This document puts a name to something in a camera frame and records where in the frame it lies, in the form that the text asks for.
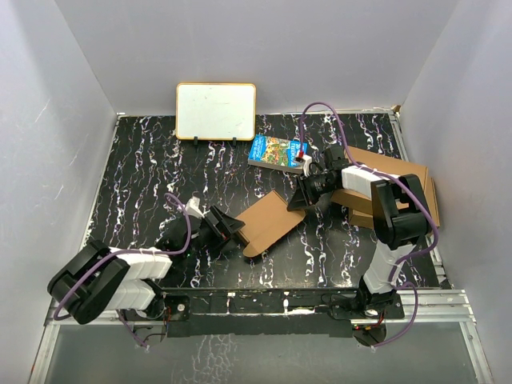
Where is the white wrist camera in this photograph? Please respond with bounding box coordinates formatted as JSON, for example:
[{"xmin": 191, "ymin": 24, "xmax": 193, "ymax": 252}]
[
  {"xmin": 185, "ymin": 196, "xmax": 204, "ymax": 219},
  {"xmin": 295, "ymin": 151, "xmax": 313, "ymax": 177}
]

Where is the blue illustrated book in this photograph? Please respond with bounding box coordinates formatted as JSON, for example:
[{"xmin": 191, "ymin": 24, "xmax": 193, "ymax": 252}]
[{"xmin": 248, "ymin": 134, "xmax": 308, "ymax": 174}]

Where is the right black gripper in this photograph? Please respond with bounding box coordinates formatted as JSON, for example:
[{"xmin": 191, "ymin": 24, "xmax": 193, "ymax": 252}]
[{"xmin": 288, "ymin": 170, "xmax": 339, "ymax": 210}]

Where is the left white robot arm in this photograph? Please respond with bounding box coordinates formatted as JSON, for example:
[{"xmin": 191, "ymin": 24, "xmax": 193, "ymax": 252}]
[{"xmin": 47, "ymin": 206, "xmax": 246, "ymax": 325}]

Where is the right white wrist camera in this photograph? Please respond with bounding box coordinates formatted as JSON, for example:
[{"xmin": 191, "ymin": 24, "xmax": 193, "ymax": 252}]
[{"xmin": 295, "ymin": 151, "xmax": 313, "ymax": 177}]

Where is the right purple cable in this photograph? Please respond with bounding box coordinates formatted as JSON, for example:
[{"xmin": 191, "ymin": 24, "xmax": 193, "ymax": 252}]
[{"xmin": 298, "ymin": 102, "xmax": 441, "ymax": 347}]

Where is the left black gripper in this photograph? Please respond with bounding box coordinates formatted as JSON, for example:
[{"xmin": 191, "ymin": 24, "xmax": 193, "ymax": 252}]
[{"xmin": 184, "ymin": 206, "xmax": 244, "ymax": 258}]

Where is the white board with wooden frame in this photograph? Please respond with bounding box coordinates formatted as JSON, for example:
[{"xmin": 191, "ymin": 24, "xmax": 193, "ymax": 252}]
[{"xmin": 175, "ymin": 82, "xmax": 257, "ymax": 142}]

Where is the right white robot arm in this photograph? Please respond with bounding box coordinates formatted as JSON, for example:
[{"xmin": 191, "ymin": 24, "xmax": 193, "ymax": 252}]
[{"xmin": 287, "ymin": 146, "xmax": 434, "ymax": 318}]

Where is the aluminium frame rail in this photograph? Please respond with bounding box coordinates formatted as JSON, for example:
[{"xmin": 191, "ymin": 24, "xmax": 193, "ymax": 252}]
[{"xmin": 30, "ymin": 290, "xmax": 493, "ymax": 383}]

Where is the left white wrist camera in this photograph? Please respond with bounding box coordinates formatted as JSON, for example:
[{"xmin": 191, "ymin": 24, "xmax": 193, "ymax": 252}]
[{"xmin": 185, "ymin": 196, "xmax": 204, "ymax": 219}]

